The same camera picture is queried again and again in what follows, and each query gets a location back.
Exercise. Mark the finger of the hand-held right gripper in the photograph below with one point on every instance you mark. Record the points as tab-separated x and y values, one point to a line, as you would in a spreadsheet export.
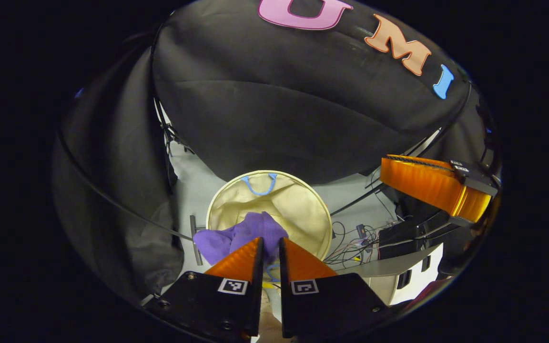
477	182

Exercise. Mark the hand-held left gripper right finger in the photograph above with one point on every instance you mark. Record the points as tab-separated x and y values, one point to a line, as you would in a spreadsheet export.
285	305

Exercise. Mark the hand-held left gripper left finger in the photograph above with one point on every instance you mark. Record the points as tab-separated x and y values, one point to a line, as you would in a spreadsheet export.
256	305

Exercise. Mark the purple collared shirt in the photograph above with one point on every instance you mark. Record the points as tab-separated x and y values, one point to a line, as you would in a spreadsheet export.
250	228

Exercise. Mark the beige round laundry hamper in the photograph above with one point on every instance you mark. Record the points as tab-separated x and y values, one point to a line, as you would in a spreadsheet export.
293	209

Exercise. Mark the black equipment box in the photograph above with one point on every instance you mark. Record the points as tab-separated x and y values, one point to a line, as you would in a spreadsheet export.
408	238

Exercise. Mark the white box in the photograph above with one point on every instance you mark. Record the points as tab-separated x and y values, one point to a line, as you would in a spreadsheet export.
417	286

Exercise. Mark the black backdrop cloth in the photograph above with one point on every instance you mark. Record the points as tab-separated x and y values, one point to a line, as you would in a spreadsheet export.
279	119

